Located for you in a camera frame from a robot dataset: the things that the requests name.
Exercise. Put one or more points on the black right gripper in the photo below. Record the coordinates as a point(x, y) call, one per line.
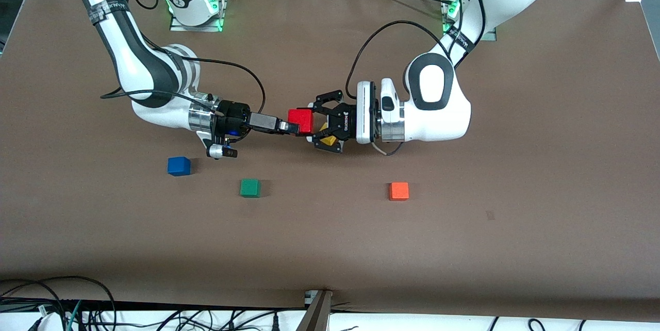
point(236, 114)

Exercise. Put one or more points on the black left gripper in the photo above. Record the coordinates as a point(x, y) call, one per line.
point(342, 123)

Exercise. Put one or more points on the red wooden cube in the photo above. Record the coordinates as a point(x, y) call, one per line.
point(300, 118)

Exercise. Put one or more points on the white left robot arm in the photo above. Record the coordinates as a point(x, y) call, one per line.
point(443, 119)

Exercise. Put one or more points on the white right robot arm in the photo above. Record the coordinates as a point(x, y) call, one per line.
point(154, 114)

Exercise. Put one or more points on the yellow wooden cube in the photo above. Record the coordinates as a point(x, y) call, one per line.
point(328, 140)

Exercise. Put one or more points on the green wooden cube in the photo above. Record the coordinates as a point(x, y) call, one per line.
point(249, 187)

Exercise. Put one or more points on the orange wooden cube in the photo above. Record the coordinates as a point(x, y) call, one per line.
point(398, 191)

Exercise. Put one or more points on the blue wooden cube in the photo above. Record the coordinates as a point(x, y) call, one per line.
point(178, 166)

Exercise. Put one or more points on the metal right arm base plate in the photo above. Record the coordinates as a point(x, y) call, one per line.
point(178, 27)

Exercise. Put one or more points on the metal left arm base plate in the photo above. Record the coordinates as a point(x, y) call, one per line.
point(490, 36)

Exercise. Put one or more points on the grey metal post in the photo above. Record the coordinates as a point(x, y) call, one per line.
point(315, 313)

